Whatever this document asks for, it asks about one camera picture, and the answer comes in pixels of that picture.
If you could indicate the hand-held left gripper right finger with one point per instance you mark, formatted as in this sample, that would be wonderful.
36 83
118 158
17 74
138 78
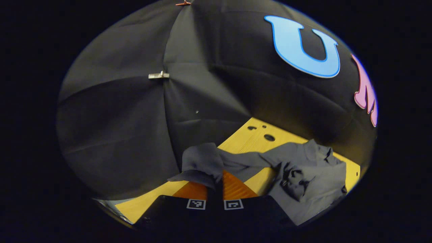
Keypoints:
260 216

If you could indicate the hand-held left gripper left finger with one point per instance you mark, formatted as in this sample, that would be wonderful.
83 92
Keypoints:
175 216

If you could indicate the grey shirt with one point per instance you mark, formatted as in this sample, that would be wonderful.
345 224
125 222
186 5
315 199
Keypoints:
314 182

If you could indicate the black backdrop cloth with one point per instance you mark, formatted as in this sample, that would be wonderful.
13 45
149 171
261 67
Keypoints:
135 118

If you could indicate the silver metal clip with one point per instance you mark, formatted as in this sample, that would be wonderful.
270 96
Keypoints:
158 75

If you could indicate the copper metal clip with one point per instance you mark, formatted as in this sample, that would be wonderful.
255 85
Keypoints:
183 3

